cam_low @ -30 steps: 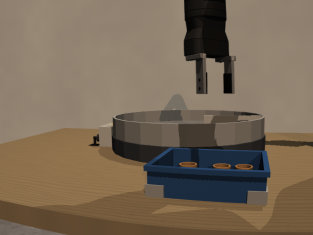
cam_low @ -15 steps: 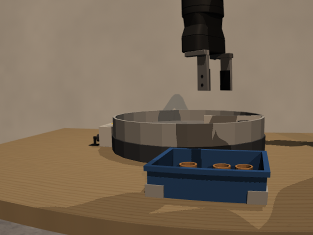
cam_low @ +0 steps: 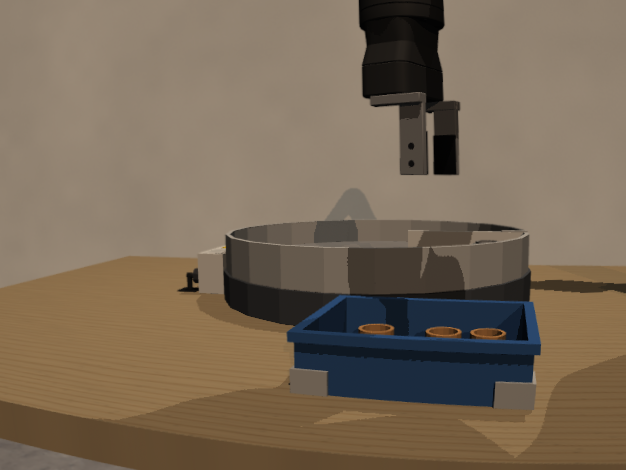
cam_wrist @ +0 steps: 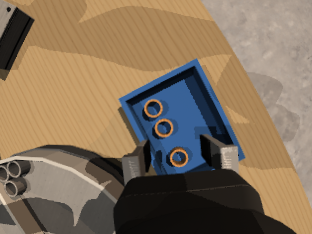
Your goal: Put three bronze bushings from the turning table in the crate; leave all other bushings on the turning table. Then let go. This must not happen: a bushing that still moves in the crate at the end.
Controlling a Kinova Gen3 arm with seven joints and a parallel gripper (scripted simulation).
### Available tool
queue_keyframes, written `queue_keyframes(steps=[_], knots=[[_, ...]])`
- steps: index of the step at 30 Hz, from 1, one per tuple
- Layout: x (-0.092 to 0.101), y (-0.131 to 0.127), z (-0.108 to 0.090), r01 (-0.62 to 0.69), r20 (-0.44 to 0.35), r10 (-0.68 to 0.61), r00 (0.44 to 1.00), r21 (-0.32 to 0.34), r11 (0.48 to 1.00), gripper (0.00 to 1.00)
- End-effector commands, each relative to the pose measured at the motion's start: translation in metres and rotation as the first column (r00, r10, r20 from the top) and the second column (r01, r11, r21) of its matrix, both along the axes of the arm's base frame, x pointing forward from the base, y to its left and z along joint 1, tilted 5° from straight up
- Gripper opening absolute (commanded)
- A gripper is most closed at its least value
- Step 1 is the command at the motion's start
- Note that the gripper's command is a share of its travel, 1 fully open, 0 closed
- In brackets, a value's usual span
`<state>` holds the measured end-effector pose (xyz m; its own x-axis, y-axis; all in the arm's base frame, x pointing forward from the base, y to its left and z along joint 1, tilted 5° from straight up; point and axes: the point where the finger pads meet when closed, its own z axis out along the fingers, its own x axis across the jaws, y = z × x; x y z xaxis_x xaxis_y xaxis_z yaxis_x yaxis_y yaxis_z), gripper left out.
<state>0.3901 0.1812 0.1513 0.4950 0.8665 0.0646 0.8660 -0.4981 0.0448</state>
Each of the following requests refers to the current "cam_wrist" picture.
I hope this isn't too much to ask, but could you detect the grey metal bushing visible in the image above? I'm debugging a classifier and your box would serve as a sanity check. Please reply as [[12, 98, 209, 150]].
[[0, 163, 14, 182], [7, 160, 31, 178], [4, 176, 27, 197]]

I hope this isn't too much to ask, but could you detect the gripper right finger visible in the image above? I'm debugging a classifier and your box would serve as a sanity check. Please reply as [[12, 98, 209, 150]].
[[200, 134, 239, 174]]

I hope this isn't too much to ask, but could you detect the dark blue crate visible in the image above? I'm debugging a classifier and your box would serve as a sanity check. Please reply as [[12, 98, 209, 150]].
[[118, 58, 246, 175]]

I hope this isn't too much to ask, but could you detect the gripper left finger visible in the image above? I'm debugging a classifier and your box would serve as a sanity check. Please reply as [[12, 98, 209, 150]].
[[121, 140, 152, 186]]

